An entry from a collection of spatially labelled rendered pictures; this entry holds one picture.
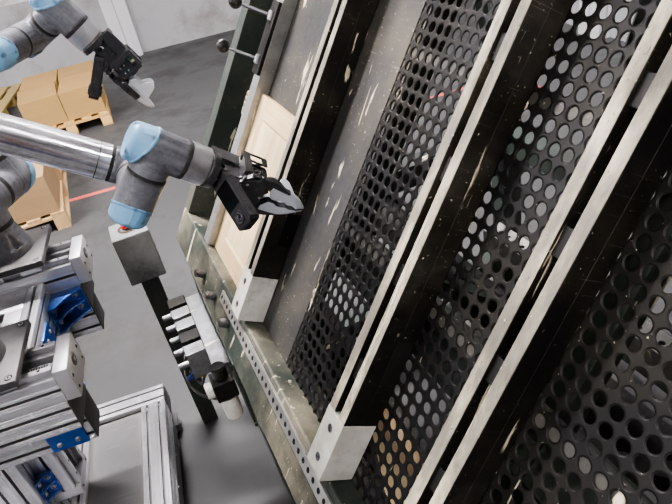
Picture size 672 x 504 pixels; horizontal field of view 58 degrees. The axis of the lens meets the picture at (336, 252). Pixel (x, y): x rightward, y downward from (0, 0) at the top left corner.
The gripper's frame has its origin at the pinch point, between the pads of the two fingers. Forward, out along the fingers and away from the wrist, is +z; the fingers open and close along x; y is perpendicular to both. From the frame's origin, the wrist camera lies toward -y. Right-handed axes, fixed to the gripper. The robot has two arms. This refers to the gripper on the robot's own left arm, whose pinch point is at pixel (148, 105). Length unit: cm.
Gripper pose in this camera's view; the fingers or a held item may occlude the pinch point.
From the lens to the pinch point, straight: 173.3
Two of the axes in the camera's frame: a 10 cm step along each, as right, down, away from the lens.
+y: 7.6, -6.3, -1.5
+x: -2.6, -5.1, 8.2
